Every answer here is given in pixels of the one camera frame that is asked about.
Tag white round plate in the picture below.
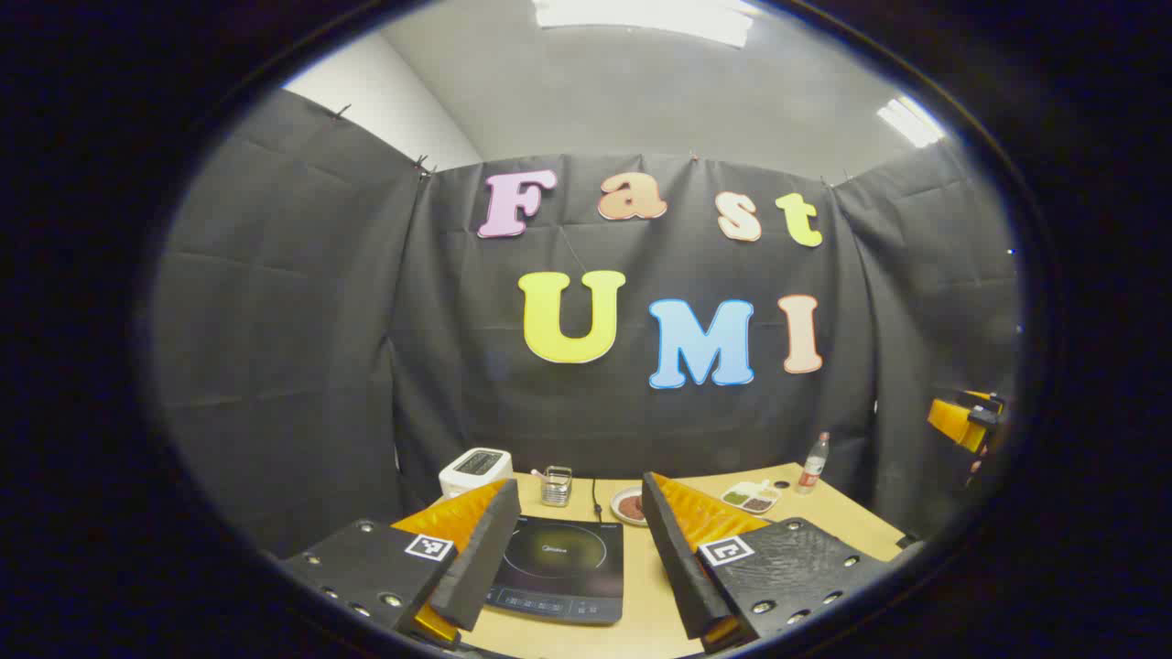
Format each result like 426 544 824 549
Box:
610 486 653 528

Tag long ceiling light panel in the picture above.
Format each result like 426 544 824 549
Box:
533 0 761 49

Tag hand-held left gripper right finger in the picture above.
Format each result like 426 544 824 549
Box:
641 471 889 653

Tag small ceiling light panel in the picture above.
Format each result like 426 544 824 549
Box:
876 96 946 149

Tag water bottle with red label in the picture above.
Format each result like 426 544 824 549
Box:
795 432 831 496

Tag white toaster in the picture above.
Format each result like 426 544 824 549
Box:
439 448 514 500

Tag black induction cooktop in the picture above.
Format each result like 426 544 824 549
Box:
483 514 625 626

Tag white divided dish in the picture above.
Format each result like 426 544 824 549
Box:
721 480 782 515

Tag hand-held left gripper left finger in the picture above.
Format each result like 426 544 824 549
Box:
279 478 523 651

